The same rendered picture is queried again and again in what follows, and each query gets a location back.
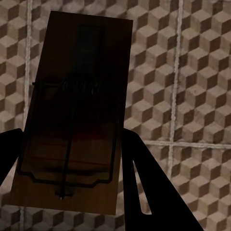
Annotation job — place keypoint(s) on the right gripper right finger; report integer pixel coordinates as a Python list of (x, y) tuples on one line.
[(169, 211)]

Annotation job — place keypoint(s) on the mousetrap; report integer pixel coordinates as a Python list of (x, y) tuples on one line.
[(71, 147)]

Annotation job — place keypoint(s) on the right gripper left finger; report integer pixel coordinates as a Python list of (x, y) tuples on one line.
[(10, 143)]

